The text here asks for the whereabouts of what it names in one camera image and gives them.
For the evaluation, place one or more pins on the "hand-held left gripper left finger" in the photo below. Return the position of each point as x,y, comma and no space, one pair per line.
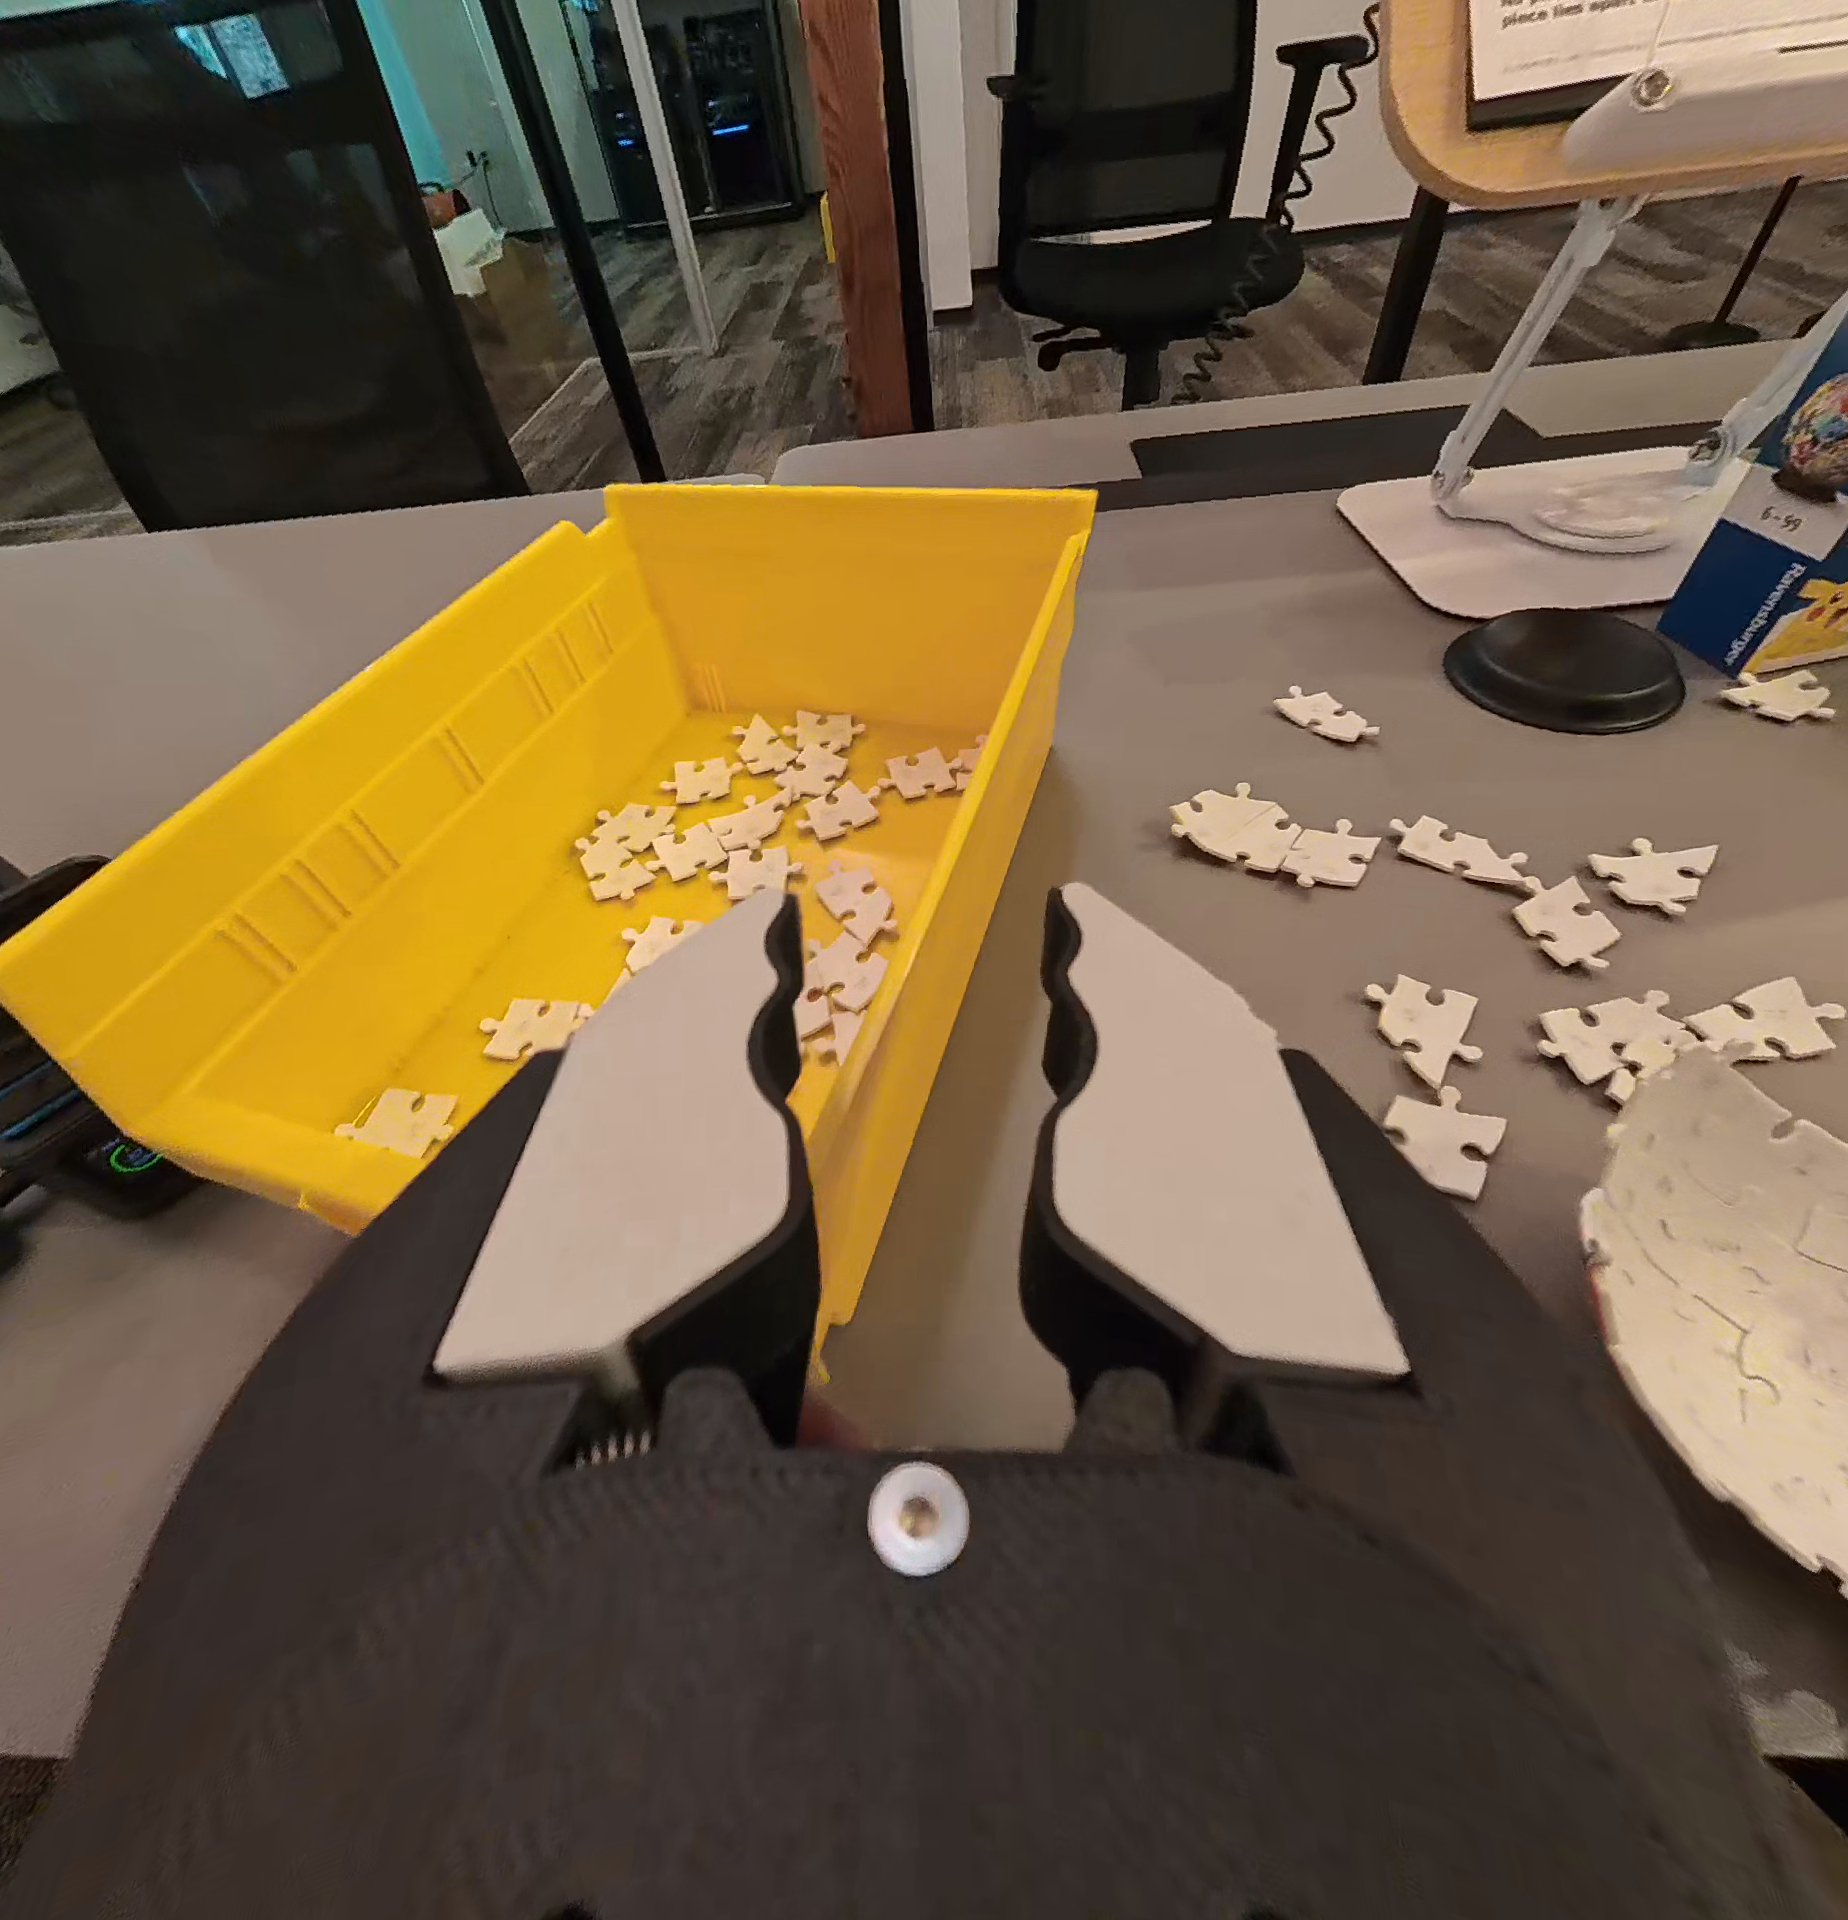
625,1202

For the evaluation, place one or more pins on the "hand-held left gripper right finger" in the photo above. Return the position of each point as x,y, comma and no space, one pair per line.
1210,1202

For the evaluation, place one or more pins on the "heap of white puzzle pieces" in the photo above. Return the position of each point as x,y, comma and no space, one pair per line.
685,847

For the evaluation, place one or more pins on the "yellow plastic bin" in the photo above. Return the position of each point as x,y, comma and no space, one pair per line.
415,842

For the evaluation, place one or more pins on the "partly built white puzzle ball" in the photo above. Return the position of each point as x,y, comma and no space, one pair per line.
1766,1322

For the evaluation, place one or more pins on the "white jointed lamp arm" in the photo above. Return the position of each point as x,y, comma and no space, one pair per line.
1509,391

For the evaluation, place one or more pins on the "joined white puzzle strip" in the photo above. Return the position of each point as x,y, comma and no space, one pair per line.
1255,842

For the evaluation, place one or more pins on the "colourful cardboard puzzle box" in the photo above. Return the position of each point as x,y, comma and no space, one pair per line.
1796,586

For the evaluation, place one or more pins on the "black labelled device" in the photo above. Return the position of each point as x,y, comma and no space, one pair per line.
39,1081

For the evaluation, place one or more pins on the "black round stand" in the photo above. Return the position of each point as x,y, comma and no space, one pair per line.
1562,676

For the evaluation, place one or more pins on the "wooden post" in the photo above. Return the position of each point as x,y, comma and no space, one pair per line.
864,211

